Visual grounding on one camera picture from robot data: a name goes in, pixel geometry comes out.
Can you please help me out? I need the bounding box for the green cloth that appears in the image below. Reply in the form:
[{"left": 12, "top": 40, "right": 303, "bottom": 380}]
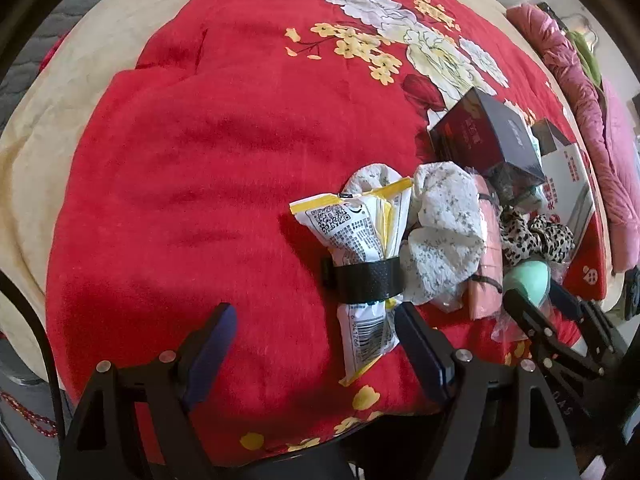
[{"left": 567, "top": 30, "right": 603, "bottom": 86}]

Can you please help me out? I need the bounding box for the pink packet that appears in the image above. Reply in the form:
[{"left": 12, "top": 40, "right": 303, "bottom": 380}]
[{"left": 467, "top": 175, "right": 504, "bottom": 320}]

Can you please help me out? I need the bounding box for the beige bed sheet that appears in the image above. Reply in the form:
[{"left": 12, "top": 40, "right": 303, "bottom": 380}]
[{"left": 0, "top": 0, "right": 621, "bottom": 391}]

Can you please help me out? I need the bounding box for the pink quilt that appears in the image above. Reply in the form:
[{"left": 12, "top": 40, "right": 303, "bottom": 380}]
[{"left": 506, "top": 2, "right": 640, "bottom": 273}]

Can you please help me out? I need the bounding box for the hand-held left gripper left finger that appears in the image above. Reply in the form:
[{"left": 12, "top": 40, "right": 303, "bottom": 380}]
[{"left": 57, "top": 302, "right": 238, "bottom": 480}]

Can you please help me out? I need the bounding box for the red floral blanket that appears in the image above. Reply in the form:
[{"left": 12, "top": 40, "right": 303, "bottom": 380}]
[{"left": 45, "top": 0, "right": 608, "bottom": 466}]

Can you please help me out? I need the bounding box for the dark glossy box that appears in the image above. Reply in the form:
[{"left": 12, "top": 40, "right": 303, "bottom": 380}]
[{"left": 429, "top": 87, "right": 546, "bottom": 191}]

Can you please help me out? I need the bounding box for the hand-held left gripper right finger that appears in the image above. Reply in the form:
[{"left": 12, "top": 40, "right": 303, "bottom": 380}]
[{"left": 392, "top": 302, "right": 576, "bottom": 480}]

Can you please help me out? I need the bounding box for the red cardboard box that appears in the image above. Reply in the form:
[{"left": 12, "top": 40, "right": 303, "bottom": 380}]
[{"left": 540, "top": 142, "right": 608, "bottom": 306}]

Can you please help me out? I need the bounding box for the clear plastic bag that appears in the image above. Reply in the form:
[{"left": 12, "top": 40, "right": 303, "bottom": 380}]
[{"left": 490, "top": 305, "right": 536, "bottom": 346}]

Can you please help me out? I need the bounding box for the small dark box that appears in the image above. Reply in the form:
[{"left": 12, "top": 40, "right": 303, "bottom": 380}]
[{"left": 531, "top": 119, "right": 571, "bottom": 156}]

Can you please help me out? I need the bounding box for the white floral scrunchie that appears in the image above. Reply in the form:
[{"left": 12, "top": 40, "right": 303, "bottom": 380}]
[{"left": 345, "top": 161, "right": 490, "bottom": 307}]

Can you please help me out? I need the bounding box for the black cable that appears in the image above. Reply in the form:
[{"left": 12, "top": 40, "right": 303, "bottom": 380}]
[{"left": 0, "top": 265, "right": 66, "bottom": 441}]

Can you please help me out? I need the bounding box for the grey quilted cushion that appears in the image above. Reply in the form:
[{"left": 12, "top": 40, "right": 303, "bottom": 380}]
[{"left": 0, "top": 0, "right": 131, "bottom": 126}]

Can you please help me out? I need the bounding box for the black elastic band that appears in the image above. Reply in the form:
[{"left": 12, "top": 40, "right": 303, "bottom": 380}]
[{"left": 322, "top": 256, "right": 404, "bottom": 305}]

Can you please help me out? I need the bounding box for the mint green makeup sponge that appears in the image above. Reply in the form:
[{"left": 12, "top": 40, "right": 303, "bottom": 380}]
[{"left": 502, "top": 255, "right": 552, "bottom": 306}]

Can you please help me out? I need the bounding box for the white yellow snack packet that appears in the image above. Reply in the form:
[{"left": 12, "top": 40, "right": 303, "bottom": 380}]
[{"left": 289, "top": 177, "right": 416, "bottom": 387}]

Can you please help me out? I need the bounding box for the red bead string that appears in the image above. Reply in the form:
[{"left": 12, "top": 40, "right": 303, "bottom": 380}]
[{"left": 0, "top": 392, "right": 58, "bottom": 438}]

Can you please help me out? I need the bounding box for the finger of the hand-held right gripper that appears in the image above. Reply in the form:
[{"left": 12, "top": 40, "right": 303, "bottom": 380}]
[
  {"left": 502, "top": 287, "right": 601, "bottom": 381},
  {"left": 549, "top": 281, "right": 629, "bottom": 361}
]

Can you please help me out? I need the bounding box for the leopard print scrunchie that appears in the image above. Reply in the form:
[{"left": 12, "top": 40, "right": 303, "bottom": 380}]
[{"left": 500, "top": 210, "right": 576, "bottom": 266}]

